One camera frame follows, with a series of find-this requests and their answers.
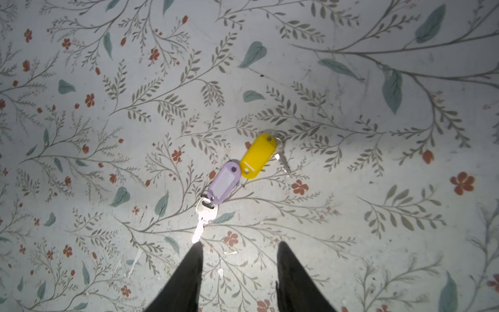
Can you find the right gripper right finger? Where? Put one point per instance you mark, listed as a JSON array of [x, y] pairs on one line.
[[295, 289]]

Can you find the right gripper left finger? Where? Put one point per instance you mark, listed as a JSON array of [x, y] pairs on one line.
[[182, 291]]

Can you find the yellow key tag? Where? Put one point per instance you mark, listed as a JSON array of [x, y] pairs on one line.
[[258, 155]]

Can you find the purple key tag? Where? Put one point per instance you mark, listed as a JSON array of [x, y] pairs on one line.
[[224, 182]]

